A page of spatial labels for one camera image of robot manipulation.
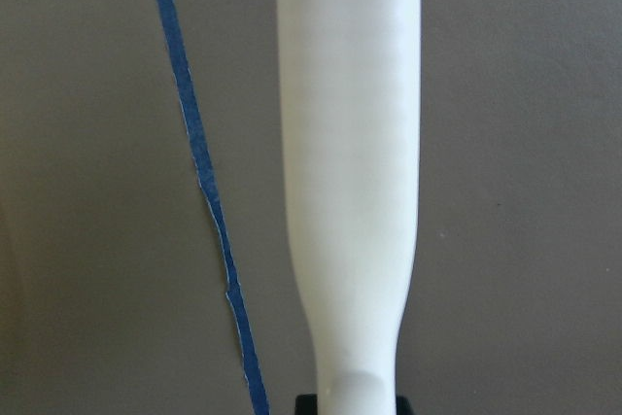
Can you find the beige hand brush black bristles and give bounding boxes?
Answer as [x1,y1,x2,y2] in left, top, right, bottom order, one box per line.
[277,0,421,414]

